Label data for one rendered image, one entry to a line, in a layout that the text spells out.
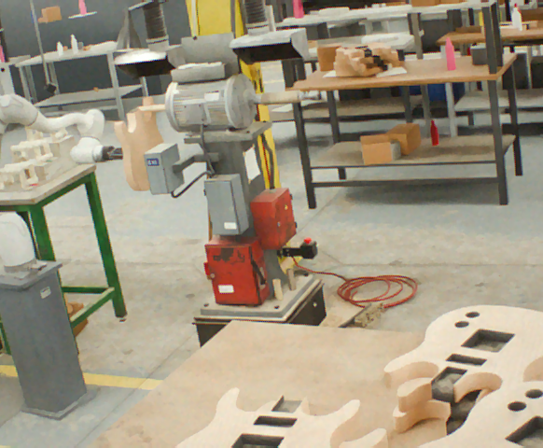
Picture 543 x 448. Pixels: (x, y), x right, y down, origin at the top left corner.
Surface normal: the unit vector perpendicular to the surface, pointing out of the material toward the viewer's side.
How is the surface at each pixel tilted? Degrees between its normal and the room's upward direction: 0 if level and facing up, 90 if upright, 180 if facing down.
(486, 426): 0
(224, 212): 90
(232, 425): 0
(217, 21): 90
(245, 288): 90
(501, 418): 0
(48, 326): 90
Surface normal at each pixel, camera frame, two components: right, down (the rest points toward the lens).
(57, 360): 0.84, 0.03
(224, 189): -0.40, 0.34
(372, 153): -0.04, 0.32
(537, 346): -0.16, -0.94
